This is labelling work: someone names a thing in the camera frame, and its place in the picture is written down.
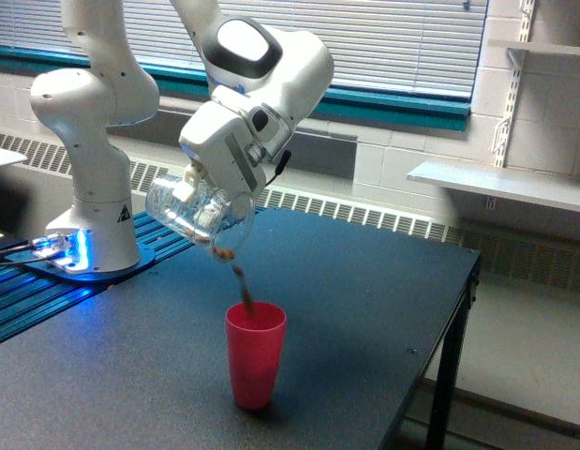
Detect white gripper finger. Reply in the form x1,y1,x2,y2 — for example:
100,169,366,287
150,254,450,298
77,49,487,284
194,202,224,228
172,161,205,203

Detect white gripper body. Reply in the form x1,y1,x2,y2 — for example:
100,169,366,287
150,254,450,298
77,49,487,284
179,101,266,197

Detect clear plastic measuring cup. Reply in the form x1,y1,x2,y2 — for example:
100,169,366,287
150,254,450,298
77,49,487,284
145,174,256,259

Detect brown nuts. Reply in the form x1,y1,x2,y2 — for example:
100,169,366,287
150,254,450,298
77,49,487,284
184,227,255,317

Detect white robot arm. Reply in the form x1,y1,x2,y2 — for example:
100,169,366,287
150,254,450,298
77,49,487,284
31,1,334,275

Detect pink plastic cup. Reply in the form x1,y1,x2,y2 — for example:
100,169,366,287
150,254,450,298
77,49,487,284
226,301,287,411

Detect white object at left edge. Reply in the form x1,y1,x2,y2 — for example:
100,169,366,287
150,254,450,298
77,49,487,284
0,148,27,168

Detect white window blinds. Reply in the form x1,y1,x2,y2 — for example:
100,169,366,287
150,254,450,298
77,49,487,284
0,1,488,101

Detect black table leg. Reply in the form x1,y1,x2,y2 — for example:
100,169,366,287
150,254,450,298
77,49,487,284
424,262,481,449

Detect white radiator vent cover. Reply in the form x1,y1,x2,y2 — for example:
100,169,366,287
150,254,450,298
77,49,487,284
0,133,580,293

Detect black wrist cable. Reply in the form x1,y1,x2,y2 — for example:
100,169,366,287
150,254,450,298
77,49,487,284
263,148,291,188

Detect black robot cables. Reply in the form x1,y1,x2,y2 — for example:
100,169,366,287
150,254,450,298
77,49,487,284
0,239,42,268

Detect blue round base plate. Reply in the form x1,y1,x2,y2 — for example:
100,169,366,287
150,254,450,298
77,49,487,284
22,245,156,284

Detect blue aluminium rail platform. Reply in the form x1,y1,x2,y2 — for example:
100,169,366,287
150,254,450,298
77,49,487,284
0,212,191,343

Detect white shelf bracket rail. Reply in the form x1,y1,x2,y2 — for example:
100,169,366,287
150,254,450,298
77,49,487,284
488,0,536,169

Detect white lower wall shelf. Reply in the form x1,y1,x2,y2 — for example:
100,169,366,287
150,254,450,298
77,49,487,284
407,160,580,213

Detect white wall shelf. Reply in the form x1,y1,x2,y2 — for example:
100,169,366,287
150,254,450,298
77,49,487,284
487,39,580,57
407,160,580,213

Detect white upper wall shelf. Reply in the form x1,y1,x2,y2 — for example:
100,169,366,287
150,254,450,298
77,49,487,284
487,39,580,57

